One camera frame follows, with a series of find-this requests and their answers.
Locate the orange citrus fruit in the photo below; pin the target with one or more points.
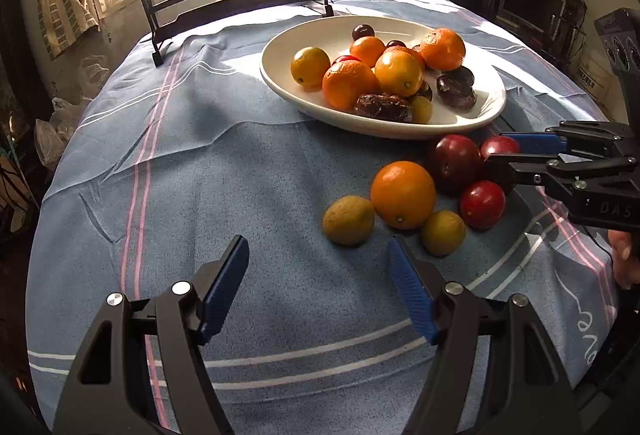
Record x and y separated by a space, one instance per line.
398 73

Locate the large orange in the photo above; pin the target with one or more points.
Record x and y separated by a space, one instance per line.
442 49

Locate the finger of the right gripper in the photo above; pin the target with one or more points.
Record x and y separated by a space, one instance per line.
555 139
555 169

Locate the yellow-green lime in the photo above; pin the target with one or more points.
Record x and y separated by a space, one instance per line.
421 110

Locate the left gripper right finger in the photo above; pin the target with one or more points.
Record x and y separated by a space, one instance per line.
450 318

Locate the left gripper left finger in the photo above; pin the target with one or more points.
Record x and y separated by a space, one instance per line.
187 316

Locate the wrinkled dark passion fruit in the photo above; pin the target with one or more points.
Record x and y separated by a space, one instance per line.
384 107

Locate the small yellow lime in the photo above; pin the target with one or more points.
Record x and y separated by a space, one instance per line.
308 67

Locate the white ceramic plate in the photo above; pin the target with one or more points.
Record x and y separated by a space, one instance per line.
353 45

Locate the small red tomato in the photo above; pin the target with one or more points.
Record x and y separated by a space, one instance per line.
482 204

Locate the person's right hand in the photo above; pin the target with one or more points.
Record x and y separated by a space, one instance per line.
625 262

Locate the blue striped tablecloth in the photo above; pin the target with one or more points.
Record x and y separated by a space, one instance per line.
168 164

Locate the computer monitor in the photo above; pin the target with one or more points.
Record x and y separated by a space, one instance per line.
543 16

